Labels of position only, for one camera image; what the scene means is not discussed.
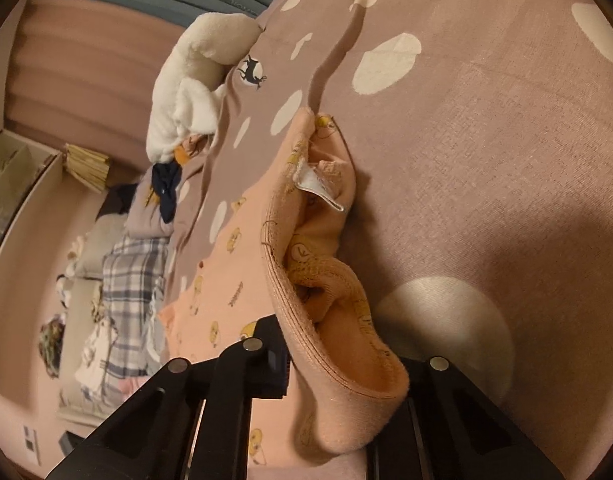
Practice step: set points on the white wall socket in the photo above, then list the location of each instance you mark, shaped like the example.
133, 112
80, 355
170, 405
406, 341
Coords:
31, 439

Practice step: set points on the white plush toy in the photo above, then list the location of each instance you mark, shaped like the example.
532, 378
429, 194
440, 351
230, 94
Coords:
186, 85

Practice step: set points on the straw broom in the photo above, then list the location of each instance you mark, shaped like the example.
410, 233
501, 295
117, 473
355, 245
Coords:
89, 167

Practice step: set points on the navy cloth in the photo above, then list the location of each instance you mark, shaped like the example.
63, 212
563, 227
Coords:
166, 195

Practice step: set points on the grey folded blanket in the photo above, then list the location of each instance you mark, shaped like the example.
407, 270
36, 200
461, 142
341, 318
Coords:
141, 220

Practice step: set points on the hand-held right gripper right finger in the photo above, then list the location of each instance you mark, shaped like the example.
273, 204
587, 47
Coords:
436, 390

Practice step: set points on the cream wooden shelf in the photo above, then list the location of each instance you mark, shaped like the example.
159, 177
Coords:
16, 210

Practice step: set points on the floral patterned cloth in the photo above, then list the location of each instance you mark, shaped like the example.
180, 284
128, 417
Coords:
51, 345

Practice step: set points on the pink curtain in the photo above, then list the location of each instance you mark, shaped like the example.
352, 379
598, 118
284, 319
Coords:
86, 70

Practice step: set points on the dark cloth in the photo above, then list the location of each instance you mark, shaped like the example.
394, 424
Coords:
119, 200

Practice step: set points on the blue white plaid cloth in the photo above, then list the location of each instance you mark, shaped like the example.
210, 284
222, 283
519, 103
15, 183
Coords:
131, 280

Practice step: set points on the beige pillow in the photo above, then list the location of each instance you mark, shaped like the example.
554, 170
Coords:
99, 250

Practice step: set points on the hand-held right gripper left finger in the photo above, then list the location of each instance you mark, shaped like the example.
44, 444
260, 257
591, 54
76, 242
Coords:
266, 355

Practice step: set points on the orange cloth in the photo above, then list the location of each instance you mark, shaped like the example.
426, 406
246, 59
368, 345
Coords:
184, 152

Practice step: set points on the mauve dotted bedsheet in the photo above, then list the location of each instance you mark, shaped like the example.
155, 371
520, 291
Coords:
486, 160

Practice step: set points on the pink printed shirt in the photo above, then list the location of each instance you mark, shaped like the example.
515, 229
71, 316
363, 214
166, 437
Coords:
221, 285

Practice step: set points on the white printed cloth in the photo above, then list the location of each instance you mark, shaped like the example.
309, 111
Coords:
94, 360

